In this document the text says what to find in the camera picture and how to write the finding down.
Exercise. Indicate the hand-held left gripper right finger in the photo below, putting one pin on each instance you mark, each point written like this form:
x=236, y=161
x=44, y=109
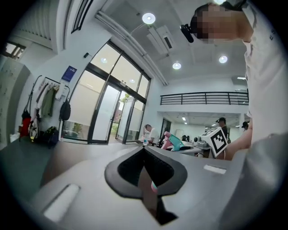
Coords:
x=202, y=186

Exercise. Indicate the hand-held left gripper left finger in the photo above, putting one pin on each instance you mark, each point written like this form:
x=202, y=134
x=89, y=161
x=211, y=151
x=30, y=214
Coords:
x=90, y=191

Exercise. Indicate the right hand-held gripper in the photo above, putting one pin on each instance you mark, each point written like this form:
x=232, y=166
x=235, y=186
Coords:
x=217, y=141

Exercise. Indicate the teal spray bottle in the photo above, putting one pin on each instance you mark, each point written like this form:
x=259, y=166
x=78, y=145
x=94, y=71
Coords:
x=176, y=141

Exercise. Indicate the clear water bottle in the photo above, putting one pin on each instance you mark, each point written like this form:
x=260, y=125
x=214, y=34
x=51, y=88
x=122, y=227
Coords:
x=145, y=141

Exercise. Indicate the person's right forearm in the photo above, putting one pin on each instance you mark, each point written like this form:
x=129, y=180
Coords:
x=240, y=141

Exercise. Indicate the black balcony railing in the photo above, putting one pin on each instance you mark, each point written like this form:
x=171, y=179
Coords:
x=202, y=98

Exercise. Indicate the black office chair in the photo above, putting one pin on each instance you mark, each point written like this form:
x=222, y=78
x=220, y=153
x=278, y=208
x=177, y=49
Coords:
x=161, y=141

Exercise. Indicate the black backpack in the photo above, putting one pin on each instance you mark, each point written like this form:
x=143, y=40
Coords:
x=50, y=137

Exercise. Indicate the person's white shirt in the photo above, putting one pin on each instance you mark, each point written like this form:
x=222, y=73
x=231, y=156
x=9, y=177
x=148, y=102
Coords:
x=265, y=78

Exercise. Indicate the round ceiling light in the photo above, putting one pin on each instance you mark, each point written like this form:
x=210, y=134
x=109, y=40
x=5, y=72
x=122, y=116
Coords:
x=176, y=65
x=148, y=18
x=223, y=59

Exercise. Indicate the black hanging bag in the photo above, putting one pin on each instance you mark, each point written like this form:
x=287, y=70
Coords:
x=65, y=111

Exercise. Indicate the glass entrance doors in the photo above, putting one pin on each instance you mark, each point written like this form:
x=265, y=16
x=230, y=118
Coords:
x=105, y=107

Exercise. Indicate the white bag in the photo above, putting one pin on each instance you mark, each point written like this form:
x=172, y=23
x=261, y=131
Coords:
x=34, y=125

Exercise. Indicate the red bag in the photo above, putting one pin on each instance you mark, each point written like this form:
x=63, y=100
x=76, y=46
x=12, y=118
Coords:
x=25, y=124

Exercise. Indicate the green jacket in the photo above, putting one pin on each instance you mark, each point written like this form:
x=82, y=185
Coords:
x=48, y=102

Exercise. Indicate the black coat rack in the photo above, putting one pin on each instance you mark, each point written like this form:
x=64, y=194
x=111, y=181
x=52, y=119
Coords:
x=33, y=89

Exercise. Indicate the person's head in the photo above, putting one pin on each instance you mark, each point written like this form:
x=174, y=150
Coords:
x=225, y=24

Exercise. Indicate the ceiling air conditioner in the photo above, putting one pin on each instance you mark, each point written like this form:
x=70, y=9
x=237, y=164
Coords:
x=160, y=37

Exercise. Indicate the black head camera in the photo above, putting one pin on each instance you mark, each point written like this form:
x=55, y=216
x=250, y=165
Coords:
x=187, y=33

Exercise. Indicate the blue wall poster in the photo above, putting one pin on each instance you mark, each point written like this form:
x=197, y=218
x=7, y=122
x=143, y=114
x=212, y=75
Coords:
x=69, y=73

